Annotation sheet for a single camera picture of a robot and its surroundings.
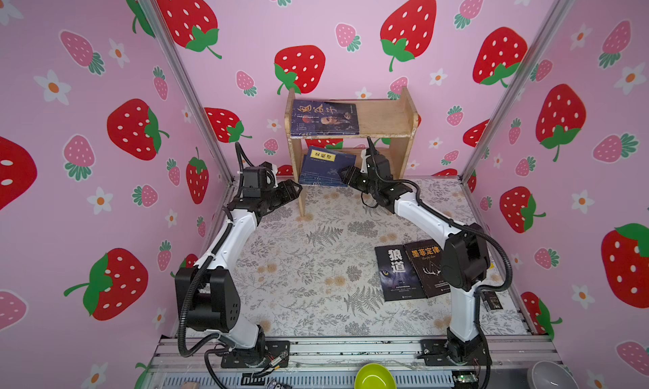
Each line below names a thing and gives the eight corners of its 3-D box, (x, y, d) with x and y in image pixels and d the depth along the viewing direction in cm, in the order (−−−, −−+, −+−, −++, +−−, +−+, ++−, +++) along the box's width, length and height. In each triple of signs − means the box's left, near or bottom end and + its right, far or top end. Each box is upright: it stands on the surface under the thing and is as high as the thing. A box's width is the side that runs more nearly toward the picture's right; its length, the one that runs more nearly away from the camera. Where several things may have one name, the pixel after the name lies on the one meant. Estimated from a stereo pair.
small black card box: (486, 311, 84) (490, 309, 82) (480, 294, 88) (483, 291, 86) (498, 311, 84) (503, 309, 82) (491, 294, 88) (495, 291, 86)
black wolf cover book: (385, 302, 86) (386, 300, 84) (373, 249, 99) (373, 247, 97) (423, 298, 87) (425, 296, 85) (406, 246, 100) (407, 243, 98)
